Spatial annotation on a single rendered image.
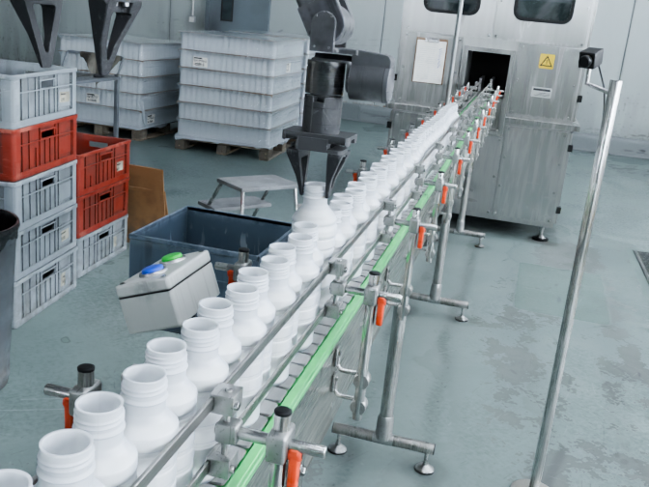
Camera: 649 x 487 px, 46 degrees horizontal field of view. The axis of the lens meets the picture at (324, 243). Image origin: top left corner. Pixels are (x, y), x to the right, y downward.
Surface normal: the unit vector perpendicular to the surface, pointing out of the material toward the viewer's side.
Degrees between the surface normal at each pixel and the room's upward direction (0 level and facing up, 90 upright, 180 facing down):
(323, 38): 89
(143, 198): 102
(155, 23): 90
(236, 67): 89
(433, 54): 89
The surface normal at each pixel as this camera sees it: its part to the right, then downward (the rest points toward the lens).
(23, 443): 0.10, -0.95
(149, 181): -0.23, 0.48
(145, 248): -0.25, 0.25
